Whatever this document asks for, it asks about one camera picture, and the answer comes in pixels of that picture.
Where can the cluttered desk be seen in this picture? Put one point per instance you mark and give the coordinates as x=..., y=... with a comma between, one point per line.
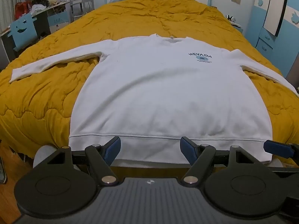
x=44, y=21

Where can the mustard yellow quilt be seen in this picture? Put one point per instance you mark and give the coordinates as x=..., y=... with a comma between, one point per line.
x=151, y=16

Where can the blue cut-out chair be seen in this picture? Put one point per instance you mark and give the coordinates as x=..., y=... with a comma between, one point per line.
x=23, y=31

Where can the black and white headphones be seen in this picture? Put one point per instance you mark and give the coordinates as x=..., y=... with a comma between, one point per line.
x=230, y=18

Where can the white printed sweatshirt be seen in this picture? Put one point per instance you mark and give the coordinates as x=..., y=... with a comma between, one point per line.
x=163, y=86

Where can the blue and white wardrobe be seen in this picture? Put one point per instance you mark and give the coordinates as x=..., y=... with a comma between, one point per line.
x=259, y=28

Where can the red bag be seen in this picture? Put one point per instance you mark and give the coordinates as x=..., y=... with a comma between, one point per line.
x=22, y=9

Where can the white board with black frame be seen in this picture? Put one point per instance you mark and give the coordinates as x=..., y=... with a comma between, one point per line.
x=275, y=7

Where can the blue nightstand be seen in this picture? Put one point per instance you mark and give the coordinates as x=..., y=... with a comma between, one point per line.
x=237, y=28

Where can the grey metal rack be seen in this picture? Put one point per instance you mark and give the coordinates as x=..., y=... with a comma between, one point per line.
x=80, y=5

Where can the beige wall switch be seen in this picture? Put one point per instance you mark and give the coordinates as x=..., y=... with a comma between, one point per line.
x=236, y=0

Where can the white plastic bag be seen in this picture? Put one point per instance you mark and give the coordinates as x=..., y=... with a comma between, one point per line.
x=38, y=8

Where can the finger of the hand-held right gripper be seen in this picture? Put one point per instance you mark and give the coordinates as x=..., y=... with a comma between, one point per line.
x=276, y=148

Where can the grey shoe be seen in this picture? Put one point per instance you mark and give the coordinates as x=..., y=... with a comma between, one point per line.
x=2, y=170

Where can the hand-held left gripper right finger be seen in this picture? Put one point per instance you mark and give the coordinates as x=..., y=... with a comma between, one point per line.
x=188, y=149

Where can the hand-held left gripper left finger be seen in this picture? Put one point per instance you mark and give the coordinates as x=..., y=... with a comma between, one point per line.
x=113, y=148

